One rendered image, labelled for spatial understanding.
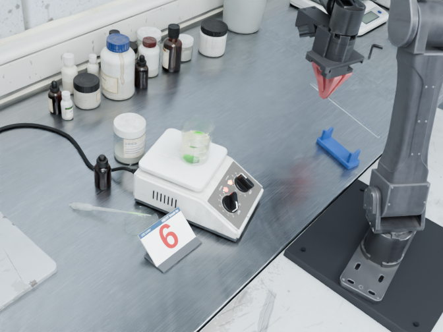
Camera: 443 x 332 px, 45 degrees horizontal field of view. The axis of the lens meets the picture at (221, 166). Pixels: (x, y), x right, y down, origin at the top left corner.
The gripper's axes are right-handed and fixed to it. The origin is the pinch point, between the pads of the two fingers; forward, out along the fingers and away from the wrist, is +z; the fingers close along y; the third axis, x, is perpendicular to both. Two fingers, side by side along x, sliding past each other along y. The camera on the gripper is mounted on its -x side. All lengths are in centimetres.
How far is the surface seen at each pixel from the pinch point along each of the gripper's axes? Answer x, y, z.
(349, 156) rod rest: 11.7, 1.2, 7.4
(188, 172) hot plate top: 6.8, 36.7, 1.2
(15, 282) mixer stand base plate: 9, 67, 9
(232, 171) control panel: 7.6, 27.9, 3.9
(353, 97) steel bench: -6.0, -18.3, 9.9
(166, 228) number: 11.3, 43.2, 7.1
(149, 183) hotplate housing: 3.9, 42.3, 3.7
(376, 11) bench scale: -34, -55, 7
